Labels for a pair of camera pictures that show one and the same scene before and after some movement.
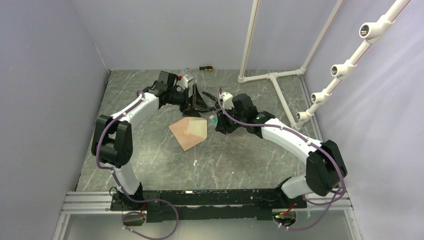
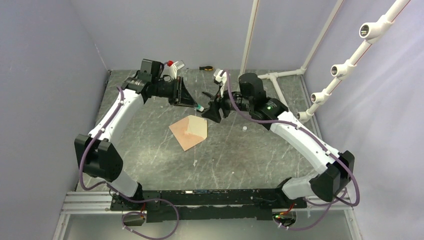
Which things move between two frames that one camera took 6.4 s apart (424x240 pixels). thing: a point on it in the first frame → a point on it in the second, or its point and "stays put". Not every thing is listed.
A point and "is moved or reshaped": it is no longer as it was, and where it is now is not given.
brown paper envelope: x=190 y=131 stays put
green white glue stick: x=214 y=120 is moved or reshaped
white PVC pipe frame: x=372 y=32 stays put
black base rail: x=173 y=205 stays put
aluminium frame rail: x=80 y=203 stays put
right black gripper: x=223 y=126 → x=213 y=112
